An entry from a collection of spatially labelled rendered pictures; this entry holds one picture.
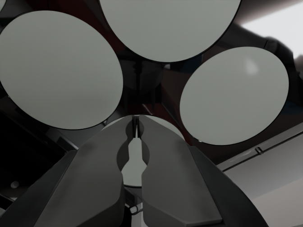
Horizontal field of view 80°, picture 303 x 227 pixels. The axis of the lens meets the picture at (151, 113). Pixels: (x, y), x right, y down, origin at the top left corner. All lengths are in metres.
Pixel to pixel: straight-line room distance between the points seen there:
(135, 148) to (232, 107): 0.10
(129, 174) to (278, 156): 0.27
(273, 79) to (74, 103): 0.18
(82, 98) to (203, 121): 0.12
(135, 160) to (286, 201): 2.19
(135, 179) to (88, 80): 0.13
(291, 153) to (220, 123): 0.23
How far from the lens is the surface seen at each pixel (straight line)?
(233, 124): 0.20
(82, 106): 0.18
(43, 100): 0.19
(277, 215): 2.51
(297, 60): 0.20
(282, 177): 0.44
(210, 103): 0.18
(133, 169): 0.22
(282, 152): 0.39
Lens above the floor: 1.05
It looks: 60 degrees down
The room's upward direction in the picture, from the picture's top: 175 degrees clockwise
